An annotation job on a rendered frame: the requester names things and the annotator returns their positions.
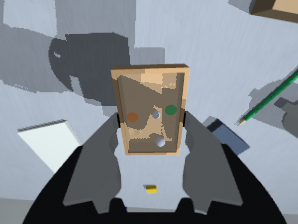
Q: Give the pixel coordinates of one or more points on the dark blue flat rectangular block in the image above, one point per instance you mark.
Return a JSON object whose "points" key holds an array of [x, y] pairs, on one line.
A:
{"points": [[227, 136]]}

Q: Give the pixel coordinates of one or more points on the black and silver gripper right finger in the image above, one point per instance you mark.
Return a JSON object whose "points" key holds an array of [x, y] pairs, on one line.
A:
{"points": [[220, 184]]}

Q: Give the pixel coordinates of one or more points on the green pencil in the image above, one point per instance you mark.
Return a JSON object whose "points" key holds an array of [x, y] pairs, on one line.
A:
{"points": [[270, 97]]}

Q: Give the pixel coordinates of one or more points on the wooden ball maze puzzle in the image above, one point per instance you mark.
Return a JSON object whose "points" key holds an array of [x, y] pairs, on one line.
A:
{"points": [[151, 103]]}

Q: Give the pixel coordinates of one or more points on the grey mug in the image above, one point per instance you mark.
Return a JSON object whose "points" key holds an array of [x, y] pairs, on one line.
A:
{"points": [[291, 122]]}

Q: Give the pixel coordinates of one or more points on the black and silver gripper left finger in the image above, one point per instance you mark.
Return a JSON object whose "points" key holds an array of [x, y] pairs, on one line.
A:
{"points": [[85, 183]]}

